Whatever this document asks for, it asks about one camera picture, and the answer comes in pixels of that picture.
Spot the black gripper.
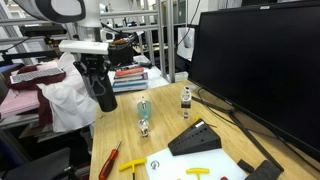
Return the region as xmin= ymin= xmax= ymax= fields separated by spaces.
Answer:
xmin=73 ymin=53 xmax=112 ymax=82

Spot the black water bottle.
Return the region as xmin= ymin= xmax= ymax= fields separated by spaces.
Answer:
xmin=83 ymin=71 xmax=119 ymax=113

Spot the black round container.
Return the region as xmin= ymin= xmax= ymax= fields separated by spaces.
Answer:
xmin=107 ymin=37 xmax=135 ymax=67

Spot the stack of books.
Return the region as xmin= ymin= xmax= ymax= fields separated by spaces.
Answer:
xmin=111 ymin=66 xmax=150 ymax=94

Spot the white cloth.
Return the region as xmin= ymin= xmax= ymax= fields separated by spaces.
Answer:
xmin=35 ymin=52 xmax=98 ymax=133

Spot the grey keyboard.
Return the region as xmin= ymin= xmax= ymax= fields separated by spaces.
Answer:
xmin=9 ymin=67 xmax=65 ymax=85

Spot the maroon cloth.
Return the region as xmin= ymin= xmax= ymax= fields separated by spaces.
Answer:
xmin=4 ymin=64 xmax=67 ymax=127

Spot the teal plastic cup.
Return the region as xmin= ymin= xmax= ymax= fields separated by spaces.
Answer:
xmin=136 ymin=99 xmax=153 ymax=121

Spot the round glass shaker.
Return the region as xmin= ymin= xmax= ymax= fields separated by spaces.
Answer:
xmin=137 ymin=118 xmax=151 ymax=139

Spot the pink cloth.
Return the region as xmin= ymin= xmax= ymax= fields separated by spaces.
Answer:
xmin=0 ymin=87 xmax=42 ymax=118

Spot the black office chair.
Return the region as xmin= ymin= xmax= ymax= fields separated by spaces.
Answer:
xmin=0 ymin=146 xmax=74 ymax=180

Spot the black wedge hex key holder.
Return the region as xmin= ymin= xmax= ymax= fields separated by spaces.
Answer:
xmin=167 ymin=118 xmax=223 ymax=157

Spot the white paper mat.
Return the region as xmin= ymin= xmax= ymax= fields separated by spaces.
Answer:
xmin=144 ymin=147 xmax=250 ymax=180

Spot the black monitor stand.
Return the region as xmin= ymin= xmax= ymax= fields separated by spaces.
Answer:
xmin=191 ymin=95 xmax=285 ymax=173

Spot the large black monitor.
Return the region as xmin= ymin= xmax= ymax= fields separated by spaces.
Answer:
xmin=187 ymin=0 xmax=320 ymax=163

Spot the black cloth pouch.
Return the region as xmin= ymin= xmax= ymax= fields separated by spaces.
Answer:
xmin=254 ymin=159 xmax=283 ymax=180

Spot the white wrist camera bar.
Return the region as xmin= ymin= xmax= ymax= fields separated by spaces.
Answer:
xmin=58 ymin=39 xmax=110 ymax=56

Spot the aluminium frame post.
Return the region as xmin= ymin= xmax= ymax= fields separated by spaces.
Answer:
xmin=155 ymin=0 xmax=177 ymax=84

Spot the red handled screwdriver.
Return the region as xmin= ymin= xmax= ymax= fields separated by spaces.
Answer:
xmin=98 ymin=140 xmax=123 ymax=180

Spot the black monitor cable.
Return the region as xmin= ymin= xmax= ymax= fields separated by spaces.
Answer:
xmin=195 ymin=85 xmax=236 ymax=116

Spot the small black strap piece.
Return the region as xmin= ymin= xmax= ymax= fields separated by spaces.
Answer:
xmin=236 ymin=158 xmax=255 ymax=174

